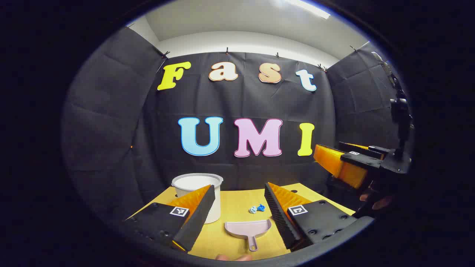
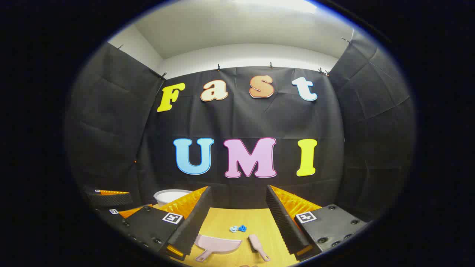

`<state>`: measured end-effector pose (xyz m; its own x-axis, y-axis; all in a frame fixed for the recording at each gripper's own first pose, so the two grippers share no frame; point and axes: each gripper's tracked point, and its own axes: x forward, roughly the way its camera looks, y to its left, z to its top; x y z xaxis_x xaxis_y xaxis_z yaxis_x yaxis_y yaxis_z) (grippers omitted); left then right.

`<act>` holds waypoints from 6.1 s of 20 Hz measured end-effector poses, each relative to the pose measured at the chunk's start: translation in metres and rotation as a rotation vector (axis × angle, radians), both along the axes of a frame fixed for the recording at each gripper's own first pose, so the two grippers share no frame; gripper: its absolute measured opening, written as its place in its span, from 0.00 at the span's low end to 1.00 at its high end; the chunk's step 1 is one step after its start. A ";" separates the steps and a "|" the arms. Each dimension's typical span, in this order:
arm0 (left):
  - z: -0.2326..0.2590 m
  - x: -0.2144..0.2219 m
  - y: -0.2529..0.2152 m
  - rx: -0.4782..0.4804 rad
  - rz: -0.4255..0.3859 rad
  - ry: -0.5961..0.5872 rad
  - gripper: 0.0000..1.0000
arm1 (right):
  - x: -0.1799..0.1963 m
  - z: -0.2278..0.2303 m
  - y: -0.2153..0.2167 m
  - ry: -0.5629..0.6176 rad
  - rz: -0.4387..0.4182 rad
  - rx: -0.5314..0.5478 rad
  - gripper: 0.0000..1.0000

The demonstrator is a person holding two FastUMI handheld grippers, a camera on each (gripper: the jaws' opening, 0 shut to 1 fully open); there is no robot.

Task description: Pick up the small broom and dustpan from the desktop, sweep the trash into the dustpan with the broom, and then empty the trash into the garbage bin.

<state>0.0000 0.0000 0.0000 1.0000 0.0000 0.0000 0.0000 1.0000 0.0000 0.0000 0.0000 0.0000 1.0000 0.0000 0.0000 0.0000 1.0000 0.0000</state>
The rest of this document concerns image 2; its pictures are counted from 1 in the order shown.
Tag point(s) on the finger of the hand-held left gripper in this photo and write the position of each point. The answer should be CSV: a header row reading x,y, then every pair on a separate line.
x,y
111,200
130,212

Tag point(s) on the light blue paper ball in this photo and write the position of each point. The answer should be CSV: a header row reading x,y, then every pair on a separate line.
x,y
233,229

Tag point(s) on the dark blue paper ball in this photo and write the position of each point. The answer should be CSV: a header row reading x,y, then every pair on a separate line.
x,y
242,228

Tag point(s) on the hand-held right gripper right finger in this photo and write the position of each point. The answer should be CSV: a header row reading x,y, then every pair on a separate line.
x,y
284,222

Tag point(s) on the pale pink dustpan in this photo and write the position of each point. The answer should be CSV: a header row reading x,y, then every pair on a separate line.
x,y
217,244

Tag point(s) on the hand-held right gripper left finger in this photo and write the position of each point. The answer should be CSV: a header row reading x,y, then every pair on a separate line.
x,y
195,226

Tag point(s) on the yellow wooden desktop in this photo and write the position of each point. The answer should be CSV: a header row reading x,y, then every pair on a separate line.
x,y
237,218

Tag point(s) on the small pale pink broom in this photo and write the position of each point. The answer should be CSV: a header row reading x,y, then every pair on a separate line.
x,y
256,243

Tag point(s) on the white ribbed garbage bin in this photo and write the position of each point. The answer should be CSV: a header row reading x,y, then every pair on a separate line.
x,y
169,196

